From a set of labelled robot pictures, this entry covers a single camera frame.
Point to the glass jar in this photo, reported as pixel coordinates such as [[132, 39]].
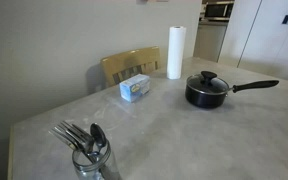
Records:
[[100, 166]]

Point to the black pot with handle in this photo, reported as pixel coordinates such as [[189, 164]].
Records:
[[211, 101]]

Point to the blue tissue box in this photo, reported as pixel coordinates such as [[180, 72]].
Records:
[[134, 87]]

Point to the microwave oven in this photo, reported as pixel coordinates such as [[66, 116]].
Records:
[[220, 10]]

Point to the black wall device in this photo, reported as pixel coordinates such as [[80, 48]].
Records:
[[285, 20]]

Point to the silver spoon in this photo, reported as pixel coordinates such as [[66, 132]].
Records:
[[99, 137]]

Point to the wooden chair by wall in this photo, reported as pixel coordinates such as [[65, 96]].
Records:
[[124, 65]]

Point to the silver fork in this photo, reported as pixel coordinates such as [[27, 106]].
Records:
[[68, 137], [79, 135]]

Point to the white paper towel roll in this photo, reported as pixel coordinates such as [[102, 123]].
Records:
[[177, 36]]

